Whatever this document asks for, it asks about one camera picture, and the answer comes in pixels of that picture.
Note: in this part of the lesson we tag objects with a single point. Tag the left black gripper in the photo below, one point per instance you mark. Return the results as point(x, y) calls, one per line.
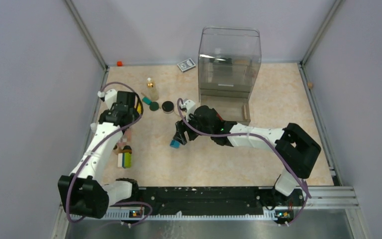
point(135, 113)

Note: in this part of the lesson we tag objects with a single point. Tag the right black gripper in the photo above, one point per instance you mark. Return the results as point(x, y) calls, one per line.
point(179, 136)

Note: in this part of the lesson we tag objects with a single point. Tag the blue toy brick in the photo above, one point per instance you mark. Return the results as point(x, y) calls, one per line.
point(175, 144)

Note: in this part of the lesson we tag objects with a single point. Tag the black round compact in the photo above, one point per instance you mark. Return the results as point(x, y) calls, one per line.
point(168, 107)

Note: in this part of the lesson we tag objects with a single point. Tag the eyeshadow palette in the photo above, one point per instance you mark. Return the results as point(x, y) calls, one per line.
point(125, 139)

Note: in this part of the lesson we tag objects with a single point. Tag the foundation bottle black cap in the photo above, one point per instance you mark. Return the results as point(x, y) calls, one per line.
point(120, 150)

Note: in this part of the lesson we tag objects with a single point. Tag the clear acrylic makeup organizer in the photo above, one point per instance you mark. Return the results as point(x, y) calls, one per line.
point(229, 60)

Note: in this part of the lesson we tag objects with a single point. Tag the gold lipstick tube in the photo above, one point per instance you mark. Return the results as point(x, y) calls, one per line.
point(245, 115)

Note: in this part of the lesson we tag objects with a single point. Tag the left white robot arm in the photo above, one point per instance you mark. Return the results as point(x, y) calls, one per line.
point(82, 191)

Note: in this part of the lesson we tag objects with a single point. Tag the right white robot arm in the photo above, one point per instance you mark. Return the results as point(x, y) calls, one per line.
point(294, 147)

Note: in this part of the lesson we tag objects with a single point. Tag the teal block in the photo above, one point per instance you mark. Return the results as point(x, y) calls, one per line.
point(146, 100)

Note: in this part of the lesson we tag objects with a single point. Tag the dark green round disc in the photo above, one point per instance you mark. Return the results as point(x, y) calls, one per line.
point(154, 106)

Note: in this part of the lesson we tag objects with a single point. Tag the clear pump bottle gold collar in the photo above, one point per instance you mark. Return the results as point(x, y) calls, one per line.
point(153, 92)

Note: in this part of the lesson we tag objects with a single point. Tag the green white toy brick stack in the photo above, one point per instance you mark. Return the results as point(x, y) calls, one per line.
point(124, 160)

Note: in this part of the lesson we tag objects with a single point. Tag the playing card box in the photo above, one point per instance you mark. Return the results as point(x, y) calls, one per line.
point(186, 65)

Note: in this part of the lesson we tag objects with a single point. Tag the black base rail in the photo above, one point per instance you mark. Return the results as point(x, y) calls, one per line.
point(205, 201)

